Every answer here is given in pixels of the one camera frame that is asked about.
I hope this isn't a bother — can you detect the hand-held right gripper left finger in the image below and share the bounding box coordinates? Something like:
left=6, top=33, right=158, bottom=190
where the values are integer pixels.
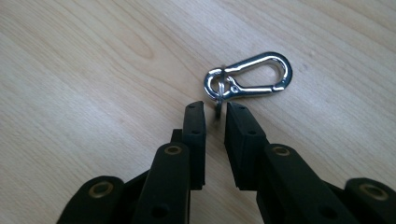
left=132, top=100, right=207, bottom=224

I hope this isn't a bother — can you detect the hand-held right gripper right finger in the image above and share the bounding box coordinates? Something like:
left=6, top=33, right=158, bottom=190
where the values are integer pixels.
left=223, top=102, right=360, bottom=224

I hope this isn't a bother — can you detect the silver carabiner keychain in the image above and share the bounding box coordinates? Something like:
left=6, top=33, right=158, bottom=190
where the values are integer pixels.
left=203, top=50, right=294, bottom=119

